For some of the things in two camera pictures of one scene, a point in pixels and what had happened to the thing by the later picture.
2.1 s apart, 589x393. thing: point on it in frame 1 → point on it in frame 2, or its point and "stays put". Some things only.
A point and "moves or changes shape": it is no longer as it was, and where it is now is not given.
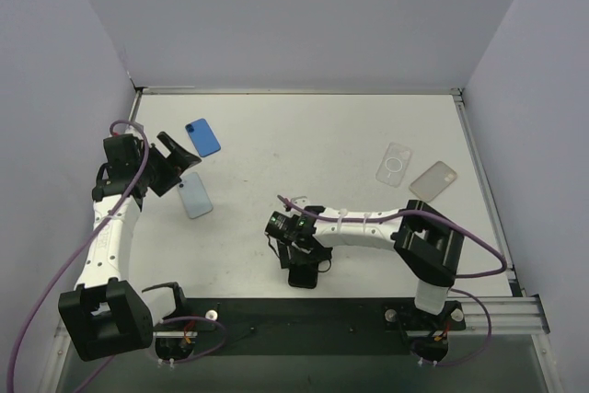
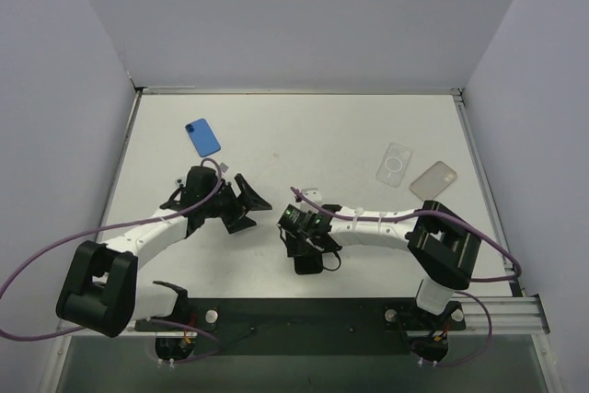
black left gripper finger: [182, 156] → [248, 198]
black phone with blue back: [202, 136] stays put
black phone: [303, 275] moves or changes shape
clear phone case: [394, 165] stays put
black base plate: [308, 327] stays put
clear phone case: [429, 185] stays put
